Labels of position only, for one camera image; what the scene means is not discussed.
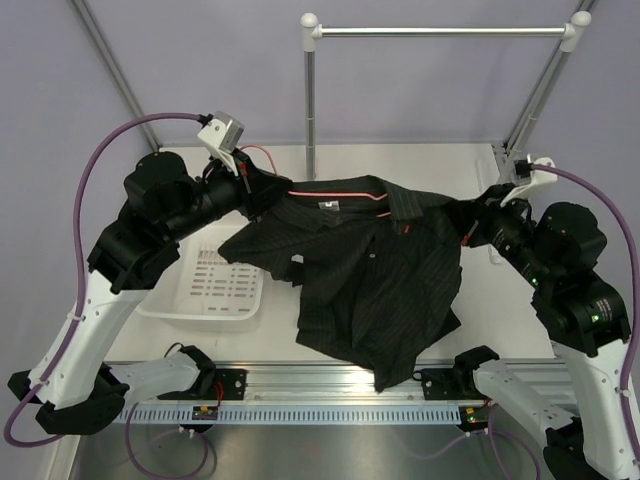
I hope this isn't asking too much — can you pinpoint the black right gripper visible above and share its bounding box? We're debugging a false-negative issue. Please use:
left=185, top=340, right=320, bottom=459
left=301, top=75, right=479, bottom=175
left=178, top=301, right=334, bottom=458
left=445, top=181, right=554, bottom=288

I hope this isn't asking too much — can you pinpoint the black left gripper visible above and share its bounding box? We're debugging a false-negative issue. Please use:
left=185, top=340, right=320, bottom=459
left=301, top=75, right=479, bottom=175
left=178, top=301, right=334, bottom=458
left=162, top=147, right=291, bottom=242

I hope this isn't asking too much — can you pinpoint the pink wire hanger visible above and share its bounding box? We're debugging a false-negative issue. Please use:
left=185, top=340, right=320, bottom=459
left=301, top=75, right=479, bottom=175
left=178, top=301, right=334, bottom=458
left=239, top=144, right=388, bottom=202

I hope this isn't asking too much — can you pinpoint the black pinstriped shirt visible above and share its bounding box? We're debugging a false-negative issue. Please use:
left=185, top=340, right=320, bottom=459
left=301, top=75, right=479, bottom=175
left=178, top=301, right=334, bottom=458
left=219, top=176, right=462, bottom=391

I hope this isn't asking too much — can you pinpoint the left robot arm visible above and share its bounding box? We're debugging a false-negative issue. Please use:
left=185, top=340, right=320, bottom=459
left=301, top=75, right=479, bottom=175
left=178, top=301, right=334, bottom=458
left=8, top=150, right=293, bottom=443

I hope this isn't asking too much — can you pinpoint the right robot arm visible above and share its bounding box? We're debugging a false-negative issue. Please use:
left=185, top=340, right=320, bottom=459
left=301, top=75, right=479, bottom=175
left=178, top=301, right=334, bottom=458
left=444, top=184, right=639, bottom=479

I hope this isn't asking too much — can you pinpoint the white plastic basket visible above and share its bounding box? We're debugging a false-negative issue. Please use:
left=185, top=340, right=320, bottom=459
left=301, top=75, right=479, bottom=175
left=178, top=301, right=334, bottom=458
left=136, top=226, right=264, bottom=333

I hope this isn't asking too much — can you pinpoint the silver clothes rack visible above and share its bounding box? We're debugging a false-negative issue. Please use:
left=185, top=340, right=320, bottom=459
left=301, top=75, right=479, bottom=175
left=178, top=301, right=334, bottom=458
left=300, top=13, right=570, bottom=195

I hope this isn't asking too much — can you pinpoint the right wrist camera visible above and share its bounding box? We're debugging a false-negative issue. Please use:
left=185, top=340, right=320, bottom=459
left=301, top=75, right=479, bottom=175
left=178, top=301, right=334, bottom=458
left=500, top=155, right=557, bottom=207

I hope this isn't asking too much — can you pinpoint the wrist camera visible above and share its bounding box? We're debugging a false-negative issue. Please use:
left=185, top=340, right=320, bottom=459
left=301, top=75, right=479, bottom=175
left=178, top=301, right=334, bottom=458
left=197, top=111, right=245, bottom=177
left=500, top=155, right=557, bottom=207

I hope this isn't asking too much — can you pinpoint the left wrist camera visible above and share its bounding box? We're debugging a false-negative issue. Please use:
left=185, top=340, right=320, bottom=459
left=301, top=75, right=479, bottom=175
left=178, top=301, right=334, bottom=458
left=197, top=111, right=245, bottom=177

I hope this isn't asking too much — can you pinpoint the aluminium frame post right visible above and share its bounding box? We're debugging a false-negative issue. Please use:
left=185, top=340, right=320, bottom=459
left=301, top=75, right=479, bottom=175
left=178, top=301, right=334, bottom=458
left=492, top=0, right=599, bottom=181

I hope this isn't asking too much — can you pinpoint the aluminium frame post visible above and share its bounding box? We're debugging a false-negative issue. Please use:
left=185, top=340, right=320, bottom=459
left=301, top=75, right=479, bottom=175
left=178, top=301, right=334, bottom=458
left=69, top=0, right=162, bottom=150
left=492, top=0, right=599, bottom=181

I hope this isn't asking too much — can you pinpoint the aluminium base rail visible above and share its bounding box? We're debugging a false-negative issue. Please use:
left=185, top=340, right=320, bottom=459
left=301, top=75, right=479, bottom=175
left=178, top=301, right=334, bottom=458
left=218, top=361, right=575, bottom=405

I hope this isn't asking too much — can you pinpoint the aluminium frame post left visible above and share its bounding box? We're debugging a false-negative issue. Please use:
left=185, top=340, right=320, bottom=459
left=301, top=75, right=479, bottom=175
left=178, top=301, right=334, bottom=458
left=69, top=0, right=162, bottom=150

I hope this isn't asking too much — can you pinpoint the white slotted cable duct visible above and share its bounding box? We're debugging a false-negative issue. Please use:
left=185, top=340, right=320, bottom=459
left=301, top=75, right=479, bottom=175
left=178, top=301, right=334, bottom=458
left=114, top=404, right=462, bottom=425

